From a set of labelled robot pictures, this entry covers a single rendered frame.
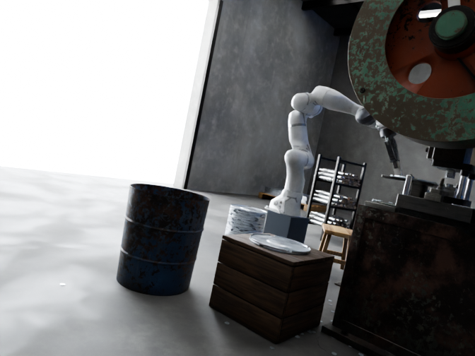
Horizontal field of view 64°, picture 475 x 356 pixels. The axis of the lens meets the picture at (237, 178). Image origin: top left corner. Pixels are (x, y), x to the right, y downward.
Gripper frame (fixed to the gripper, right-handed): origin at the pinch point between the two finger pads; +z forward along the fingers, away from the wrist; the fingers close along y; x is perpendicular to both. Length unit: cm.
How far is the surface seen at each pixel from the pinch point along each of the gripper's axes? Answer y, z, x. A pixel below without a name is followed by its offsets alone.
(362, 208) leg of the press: 16.0, 16.7, -14.9
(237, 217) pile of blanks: -34, 0, -128
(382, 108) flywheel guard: 36.6, -19.0, 9.3
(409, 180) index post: 9.1, 8.2, 6.5
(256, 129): -433, -227, -362
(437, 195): 15.0, 17.7, 16.9
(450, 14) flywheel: 43, -41, 41
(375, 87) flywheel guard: 36.4, -28.4, 8.7
